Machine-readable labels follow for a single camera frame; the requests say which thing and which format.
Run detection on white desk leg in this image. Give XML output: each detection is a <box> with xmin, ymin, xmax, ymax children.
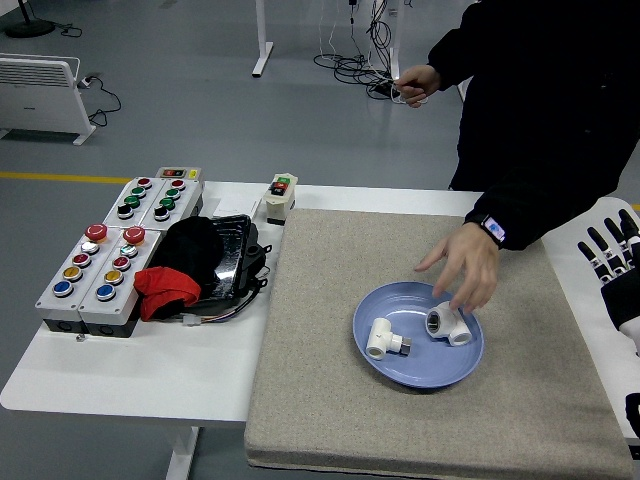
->
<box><xmin>251</xmin><ymin>0</ymin><xmax>276</xmax><ymax>78</ymax></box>
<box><xmin>385</xmin><ymin>0</ymin><xmax>404</xmax><ymax>84</ymax></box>

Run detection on black smartwatch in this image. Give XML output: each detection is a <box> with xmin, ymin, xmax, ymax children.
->
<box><xmin>481</xmin><ymin>214</ymin><xmax>507</xmax><ymax>245</ymax></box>

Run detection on black stand base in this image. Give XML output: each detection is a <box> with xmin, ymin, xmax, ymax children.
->
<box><xmin>4</xmin><ymin>0</ymin><xmax>57</xmax><ymax>39</ymax></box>

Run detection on white table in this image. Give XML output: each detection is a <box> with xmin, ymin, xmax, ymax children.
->
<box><xmin>0</xmin><ymin>180</ymin><xmax>640</xmax><ymax>480</ymax></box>

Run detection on black floor cable bundle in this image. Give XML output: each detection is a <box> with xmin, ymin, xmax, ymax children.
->
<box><xmin>313</xmin><ymin>0</ymin><xmax>407</xmax><ymax>100</ymax></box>

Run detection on blue round plate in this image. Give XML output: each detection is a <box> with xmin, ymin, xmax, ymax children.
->
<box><xmin>352</xmin><ymin>281</ymin><xmax>485</xmax><ymax>391</ymax></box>

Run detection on red cloth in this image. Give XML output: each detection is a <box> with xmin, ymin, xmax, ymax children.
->
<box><xmin>133</xmin><ymin>266</ymin><xmax>203</xmax><ymax>323</ymax></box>

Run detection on black cloth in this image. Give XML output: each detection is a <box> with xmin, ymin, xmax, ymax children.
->
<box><xmin>149</xmin><ymin>216</ymin><xmax>225</xmax><ymax>282</ymax></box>

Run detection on white green-red switch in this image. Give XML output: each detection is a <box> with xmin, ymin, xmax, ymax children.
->
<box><xmin>262</xmin><ymin>173</ymin><xmax>300</xmax><ymax>227</ymax></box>

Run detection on person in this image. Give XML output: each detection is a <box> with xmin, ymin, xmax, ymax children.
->
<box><xmin>427</xmin><ymin>0</ymin><xmax>640</xmax><ymax>252</ymax></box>

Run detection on white paper sheet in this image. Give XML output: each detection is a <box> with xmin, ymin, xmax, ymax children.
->
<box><xmin>203</xmin><ymin>195</ymin><xmax>265</xmax><ymax>222</ymax></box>

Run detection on person's right hand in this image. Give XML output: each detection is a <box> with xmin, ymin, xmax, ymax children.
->
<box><xmin>394</xmin><ymin>64</ymin><xmax>443</xmax><ymax>109</ymax></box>

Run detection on small grey switch box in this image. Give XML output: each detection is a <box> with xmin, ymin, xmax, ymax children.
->
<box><xmin>155</xmin><ymin>166</ymin><xmax>204</xmax><ymax>181</ymax></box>

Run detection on black heater cable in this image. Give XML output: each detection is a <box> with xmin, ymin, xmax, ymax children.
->
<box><xmin>87</xmin><ymin>75</ymin><xmax>123</xmax><ymax>129</ymax></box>

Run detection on black plastic tray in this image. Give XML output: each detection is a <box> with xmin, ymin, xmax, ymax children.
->
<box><xmin>149</xmin><ymin>213</ymin><xmax>260</xmax><ymax>304</ymax></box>

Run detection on coloured wire harness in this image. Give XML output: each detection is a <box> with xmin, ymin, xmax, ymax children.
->
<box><xmin>167</xmin><ymin>293</ymin><xmax>262</xmax><ymax>327</ymax></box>

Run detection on white pipe tee fitting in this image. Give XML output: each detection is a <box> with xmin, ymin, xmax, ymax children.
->
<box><xmin>424</xmin><ymin>300</ymin><xmax>473</xmax><ymax>348</ymax></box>

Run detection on grey-brown mat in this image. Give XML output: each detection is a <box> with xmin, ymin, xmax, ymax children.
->
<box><xmin>243</xmin><ymin>208</ymin><xmax>636</xmax><ymax>480</ymax></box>

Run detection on button box green buttons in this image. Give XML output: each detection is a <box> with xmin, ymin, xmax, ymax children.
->
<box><xmin>102</xmin><ymin>176</ymin><xmax>169</xmax><ymax>227</ymax></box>
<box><xmin>139</xmin><ymin>178</ymin><xmax>206</xmax><ymax>229</ymax></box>

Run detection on white panel heater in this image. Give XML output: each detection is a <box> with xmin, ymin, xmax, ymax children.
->
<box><xmin>0</xmin><ymin>53</ymin><xmax>98</xmax><ymax>147</ymax></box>

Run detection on button box red mushroom button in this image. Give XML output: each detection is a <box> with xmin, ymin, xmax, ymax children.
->
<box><xmin>78</xmin><ymin>224</ymin><xmax>164</xmax><ymax>338</ymax></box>
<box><xmin>34</xmin><ymin>223</ymin><xmax>120</xmax><ymax>334</ymax></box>

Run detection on person's left hand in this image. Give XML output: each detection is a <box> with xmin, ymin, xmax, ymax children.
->
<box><xmin>414</xmin><ymin>221</ymin><xmax>502</xmax><ymax>316</ymax></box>

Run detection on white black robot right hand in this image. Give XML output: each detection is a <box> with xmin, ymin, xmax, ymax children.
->
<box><xmin>576</xmin><ymin>207</ymin><xmax>640</xmax><ymax>358</ymax></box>

